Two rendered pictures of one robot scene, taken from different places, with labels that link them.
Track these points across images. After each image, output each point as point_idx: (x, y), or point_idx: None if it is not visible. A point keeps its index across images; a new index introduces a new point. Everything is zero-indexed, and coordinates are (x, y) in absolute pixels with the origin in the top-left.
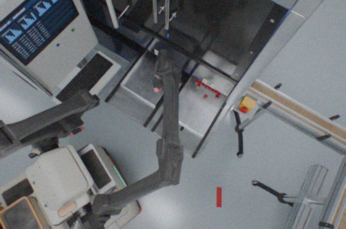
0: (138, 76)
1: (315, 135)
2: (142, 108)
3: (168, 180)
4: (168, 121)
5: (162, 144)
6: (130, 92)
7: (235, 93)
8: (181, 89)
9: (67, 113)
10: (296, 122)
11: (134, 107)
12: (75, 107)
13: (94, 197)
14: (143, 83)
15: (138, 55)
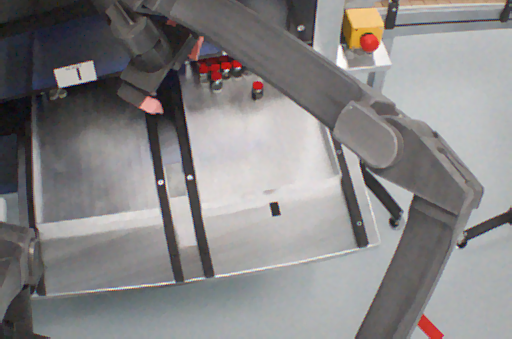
0: (59, 179)
1: (496, 16)
2: (132, 243)
3: (470, 190)
4: (303, 69)
5: (365, 120)
6: (72, 229)
7: (325, 11)
8: (184, 122)
9: (2, 297)
10: (458, 12)
11: (112, 257)
12: (5, 268)
13: None
14: (81, 186)
15: (23, 135)
